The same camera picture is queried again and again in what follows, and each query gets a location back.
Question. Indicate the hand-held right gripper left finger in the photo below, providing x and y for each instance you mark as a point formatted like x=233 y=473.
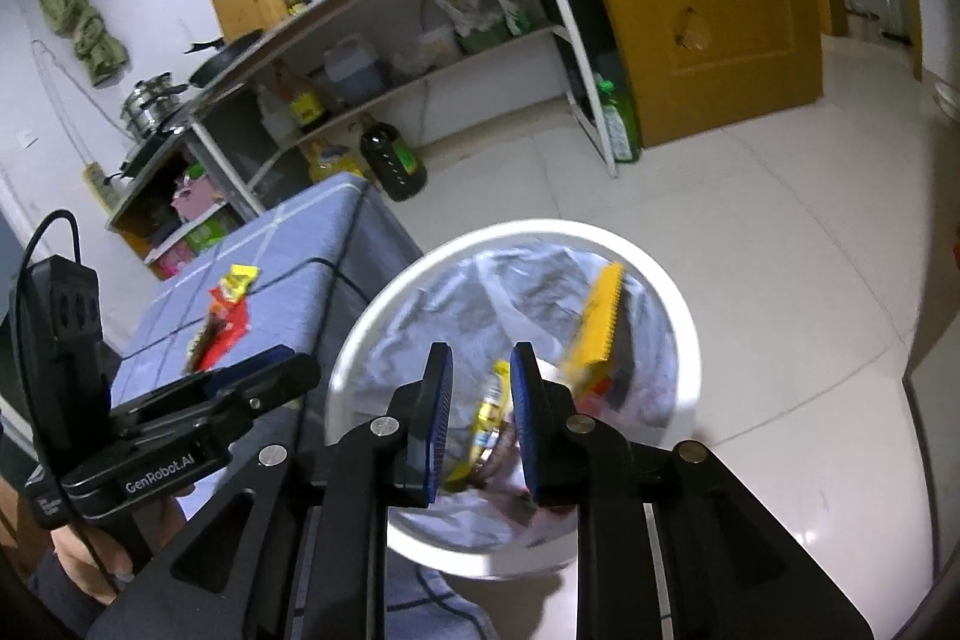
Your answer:
x=436 y=422

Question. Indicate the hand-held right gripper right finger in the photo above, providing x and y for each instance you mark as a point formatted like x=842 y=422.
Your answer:
x=526 y=422

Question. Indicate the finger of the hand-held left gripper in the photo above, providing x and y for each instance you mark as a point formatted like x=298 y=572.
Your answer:
x=277 y=377

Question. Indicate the yellow printed snack wrapper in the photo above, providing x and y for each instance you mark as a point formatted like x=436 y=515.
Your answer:
x=491 y=415

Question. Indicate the red plastic bag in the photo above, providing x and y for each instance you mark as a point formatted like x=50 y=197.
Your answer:
x=600 y=400

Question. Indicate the yellow snack box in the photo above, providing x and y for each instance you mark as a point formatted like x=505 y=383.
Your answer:
x=596 y=325

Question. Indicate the white round trash bin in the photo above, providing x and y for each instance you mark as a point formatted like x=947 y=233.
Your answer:
x=681 y=347

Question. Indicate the person's left hand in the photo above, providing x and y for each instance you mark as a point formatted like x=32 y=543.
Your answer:
x=82 y=557

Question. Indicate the red snack wrapper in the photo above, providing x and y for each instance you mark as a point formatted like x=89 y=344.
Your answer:
x=229 y=325

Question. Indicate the small yellow snack wrapper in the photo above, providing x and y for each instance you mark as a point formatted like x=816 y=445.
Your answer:
x=241 y=281

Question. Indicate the grey bin liner bag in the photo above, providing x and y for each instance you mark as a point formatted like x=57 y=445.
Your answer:
x=540 y=280

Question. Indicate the blue checked tablecloth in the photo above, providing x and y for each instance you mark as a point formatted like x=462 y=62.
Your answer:
x=300 y=235

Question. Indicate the pink printed box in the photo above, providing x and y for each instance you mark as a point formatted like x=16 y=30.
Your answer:
x=172 y=261

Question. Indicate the green printed box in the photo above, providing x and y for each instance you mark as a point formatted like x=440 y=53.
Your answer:
x=211 y=231

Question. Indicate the wooden shelf cabinet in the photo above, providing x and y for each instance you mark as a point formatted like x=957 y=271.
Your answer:
x=135 y=227

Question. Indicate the yellow oil bottle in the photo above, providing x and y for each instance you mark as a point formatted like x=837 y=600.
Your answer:
x=334 y=162

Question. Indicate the dark oil bottle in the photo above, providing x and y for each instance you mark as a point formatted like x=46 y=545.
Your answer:
x=394 y=160

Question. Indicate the clear plastic bottle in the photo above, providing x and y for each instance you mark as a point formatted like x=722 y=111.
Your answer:
x=271 y=119

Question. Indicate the black induction cooker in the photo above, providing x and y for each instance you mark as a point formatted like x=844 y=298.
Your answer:
x=154 y=149

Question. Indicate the yellowed power strip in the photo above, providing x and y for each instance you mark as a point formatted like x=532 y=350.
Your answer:
x=101 y=184

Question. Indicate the red cap oil bottle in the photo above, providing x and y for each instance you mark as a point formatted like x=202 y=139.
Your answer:
x=307 y=108

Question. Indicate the steel steamer pot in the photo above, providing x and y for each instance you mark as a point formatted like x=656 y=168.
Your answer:
x=154 y=104

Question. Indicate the green detergent bottle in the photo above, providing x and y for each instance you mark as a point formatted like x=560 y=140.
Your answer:
x=621 y=123

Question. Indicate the grey plastic jerrycan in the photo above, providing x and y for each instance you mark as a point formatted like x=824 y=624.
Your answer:
x=354 y=70

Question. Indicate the black frying pan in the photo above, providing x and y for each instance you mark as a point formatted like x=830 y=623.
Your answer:
x=225 y=57

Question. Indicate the white plastic tub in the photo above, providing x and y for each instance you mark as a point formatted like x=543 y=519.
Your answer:
x=436 y=48

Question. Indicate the green hanging cloth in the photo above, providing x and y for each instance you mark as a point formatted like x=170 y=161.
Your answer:
x=82 y=25

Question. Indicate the white plastic bags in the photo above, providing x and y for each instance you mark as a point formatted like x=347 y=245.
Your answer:
x=480 y=10

